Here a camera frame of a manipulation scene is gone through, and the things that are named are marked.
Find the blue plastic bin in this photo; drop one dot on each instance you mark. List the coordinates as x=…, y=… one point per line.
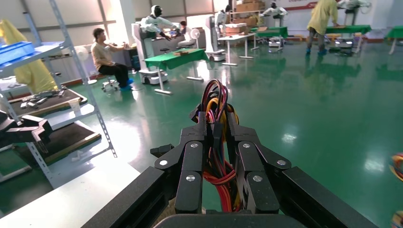
x=15, y=52

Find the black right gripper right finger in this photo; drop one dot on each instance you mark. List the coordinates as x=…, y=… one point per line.
x=255, y=188

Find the cardboard boxes on table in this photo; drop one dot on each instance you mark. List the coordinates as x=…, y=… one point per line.
x=236, y=29

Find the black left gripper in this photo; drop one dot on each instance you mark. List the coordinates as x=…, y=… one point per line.
x=6, y=135

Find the green cloth covered table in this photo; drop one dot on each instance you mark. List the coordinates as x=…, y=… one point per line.
x=396, y=33
x=349, y=30
x=272, y=31
x=176, y=59

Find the white plain table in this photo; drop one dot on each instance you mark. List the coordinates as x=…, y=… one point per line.
x=236, y=37

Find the grey metal shelf rack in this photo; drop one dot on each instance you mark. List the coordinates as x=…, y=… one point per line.
x=80, y=67

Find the white wheeled humanoid robot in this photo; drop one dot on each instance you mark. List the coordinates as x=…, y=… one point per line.
x=151, y=25
x=214, y=34
x=352, y=6
x=274, y=12

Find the black tray mat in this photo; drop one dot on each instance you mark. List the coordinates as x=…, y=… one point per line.
x=69, y=137
x=59, y=100

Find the stacked cardboard boxes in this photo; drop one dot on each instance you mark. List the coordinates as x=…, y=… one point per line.
x=250, y=11

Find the seated person beige shirt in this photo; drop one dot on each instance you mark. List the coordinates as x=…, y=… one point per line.
x=102, y=55

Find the yellow hanging garment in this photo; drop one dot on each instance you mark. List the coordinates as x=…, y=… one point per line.
x=34, y=75

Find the flat cardboard piece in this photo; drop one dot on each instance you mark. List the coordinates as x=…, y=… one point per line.
x=184, y=52

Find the white standing fan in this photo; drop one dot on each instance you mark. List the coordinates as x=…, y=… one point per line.
x=82, y=53

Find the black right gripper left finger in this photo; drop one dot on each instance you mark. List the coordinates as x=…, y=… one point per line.
x=192, y=176

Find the person in yellow coat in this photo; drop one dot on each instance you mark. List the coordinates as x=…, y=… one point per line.
x=321, y=17

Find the wheeled stool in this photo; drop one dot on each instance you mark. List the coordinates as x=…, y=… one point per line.
x=109, y=82

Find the seated person white shirt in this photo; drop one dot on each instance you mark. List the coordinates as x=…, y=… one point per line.
x=187, y=37

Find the small white fan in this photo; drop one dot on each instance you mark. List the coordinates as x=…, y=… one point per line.
x=195, y=34

